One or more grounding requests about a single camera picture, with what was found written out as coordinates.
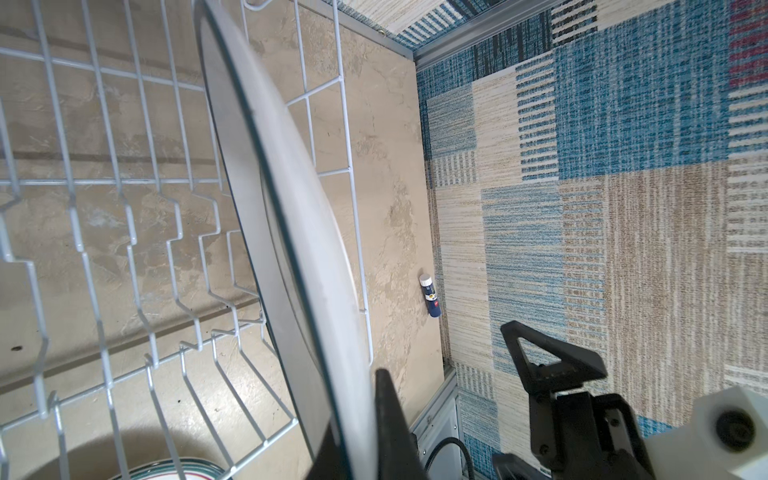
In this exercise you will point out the white round plate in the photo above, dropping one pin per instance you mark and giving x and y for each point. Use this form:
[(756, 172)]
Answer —
[(191, 468), (296, 252)]

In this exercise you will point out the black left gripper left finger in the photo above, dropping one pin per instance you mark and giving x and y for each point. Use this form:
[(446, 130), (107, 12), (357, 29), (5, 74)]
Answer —
[(328, 464)]

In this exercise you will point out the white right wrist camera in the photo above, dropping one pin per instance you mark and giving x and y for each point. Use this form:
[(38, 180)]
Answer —
[(725, 438)]

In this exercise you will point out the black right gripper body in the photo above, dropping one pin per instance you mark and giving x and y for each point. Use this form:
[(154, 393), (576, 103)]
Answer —
[(580, 436)]

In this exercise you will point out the small blue white tube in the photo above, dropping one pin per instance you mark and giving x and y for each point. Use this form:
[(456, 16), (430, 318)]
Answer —
[(430, 295)]

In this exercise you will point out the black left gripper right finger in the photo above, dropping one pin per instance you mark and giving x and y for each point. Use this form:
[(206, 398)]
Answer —
[(397, 452)]

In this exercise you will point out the white wire dish rack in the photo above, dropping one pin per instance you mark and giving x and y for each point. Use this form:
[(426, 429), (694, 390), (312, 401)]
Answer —
[(131, 328)]

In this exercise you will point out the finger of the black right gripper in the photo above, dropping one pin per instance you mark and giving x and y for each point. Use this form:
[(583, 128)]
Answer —
[(547, 365)]

